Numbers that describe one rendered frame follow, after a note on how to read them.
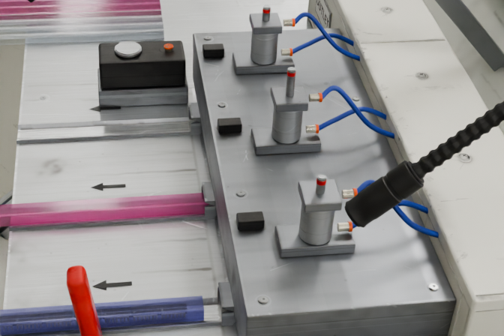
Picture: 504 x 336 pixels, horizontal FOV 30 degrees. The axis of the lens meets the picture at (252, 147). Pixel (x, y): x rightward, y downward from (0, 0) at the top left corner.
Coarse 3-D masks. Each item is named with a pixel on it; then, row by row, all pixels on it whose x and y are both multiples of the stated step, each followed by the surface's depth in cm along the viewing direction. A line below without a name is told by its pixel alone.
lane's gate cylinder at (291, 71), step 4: (288, 68) 67; (292, 68) 67; (288, 72) 67; (292, 72) 67; (288, 76) 67; (292, 76) 67; (288, 80) 68; (292, 80) 68; (288, 84) 68; (292, 84) 68; (288, 88) 68; (292, 88) 68; (288, 92) 68; (292, 92) 68; (288, 96) 68
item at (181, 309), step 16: (96, 304) 64; (112, 304) 64; (128, 304) 64; (144, 304) 64; (160, 304) 64; (176, 304) 64; (192, 304) 64; (0, 320) 62; (16, 320) 62; (32, 320) 62; (48, 320) 63; (64, 320) 63; (112, 320) 63; (128, 320) 64; (144, 320) 64; (160, 320) 64; (176, 320) 64; (192, 320) 64
